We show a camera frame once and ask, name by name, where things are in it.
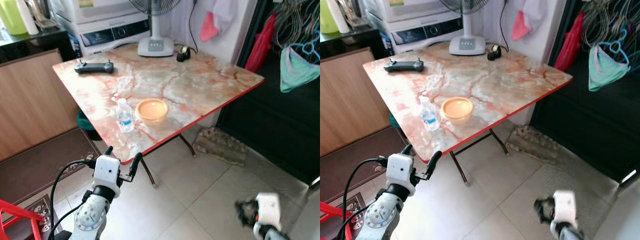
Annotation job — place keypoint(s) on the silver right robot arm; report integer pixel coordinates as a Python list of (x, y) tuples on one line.
[(270, 234), (567, 233)]

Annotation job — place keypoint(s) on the green plastic bin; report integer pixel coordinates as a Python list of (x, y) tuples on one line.
[(394, 121), (85, 122)]

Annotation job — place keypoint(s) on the clear plastic water bottle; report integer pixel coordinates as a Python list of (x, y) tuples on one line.
[(429, 116), (124, 117)]

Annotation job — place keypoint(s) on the brown doormat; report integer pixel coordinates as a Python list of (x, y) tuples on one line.
[(360, 157), (45, 160)]

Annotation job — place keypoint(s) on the orange plastic bowl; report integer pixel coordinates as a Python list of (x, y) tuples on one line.
[(152, 111), (456, 110)]

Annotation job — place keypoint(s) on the grey speckled floor mat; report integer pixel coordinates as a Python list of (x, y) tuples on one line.
[(220, 146), (532, 144)]

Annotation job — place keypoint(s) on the patterned floor mat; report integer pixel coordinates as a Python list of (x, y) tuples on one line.
[(357, 210), (42, 210)]

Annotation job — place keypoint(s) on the wooden cabinet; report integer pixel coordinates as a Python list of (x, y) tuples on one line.
[(30, 105), (350, 102)]

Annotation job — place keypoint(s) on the red plastic chair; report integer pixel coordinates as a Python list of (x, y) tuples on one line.
[(20, 214), (330, 215)]

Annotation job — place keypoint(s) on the black handheld remote controller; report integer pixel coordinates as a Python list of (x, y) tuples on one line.
[(93, 67), (403, 65)]

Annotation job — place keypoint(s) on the marble pattern folding table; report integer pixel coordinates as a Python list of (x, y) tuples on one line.
[(500, 85), (190, 85)]

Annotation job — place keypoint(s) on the white standing fan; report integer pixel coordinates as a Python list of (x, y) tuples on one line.
[(156, 45), (467, 44)]

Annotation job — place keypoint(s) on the small black gadget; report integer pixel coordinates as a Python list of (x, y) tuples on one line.
[(494, 52), (183, 54)]

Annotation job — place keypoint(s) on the white boxed appliance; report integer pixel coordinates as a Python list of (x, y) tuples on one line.
[(107, 30), (420, 29)]

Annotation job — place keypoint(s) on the black counter top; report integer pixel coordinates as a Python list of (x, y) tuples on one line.
[(25, 44), (345, 42)]

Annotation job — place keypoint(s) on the green hanging garment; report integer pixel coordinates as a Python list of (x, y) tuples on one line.
[(605, 71), (296, 72)]

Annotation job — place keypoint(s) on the light blue plastic hanger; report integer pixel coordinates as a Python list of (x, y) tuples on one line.
[(310, 47), (620, 45)]

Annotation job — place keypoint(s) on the shiny metal pot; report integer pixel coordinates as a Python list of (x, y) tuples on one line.
[(42, 12), (356, 12)]

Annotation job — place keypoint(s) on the white plastic bottle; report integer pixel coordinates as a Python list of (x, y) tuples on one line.
[(340, 17), (27, 17)]

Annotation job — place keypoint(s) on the pink cloth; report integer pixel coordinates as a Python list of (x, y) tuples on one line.
[(520, 27), (208, 29)]

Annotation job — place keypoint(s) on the green plastic container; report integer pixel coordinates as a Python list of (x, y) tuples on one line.
[(327, 17), (11, 17)]

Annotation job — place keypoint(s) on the red hanging cloth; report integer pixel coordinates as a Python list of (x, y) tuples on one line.
[(570, 46), (260, 47)]

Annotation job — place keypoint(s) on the white hanging garment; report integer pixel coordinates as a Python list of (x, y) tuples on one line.
[(534, 11), (222, 12)]

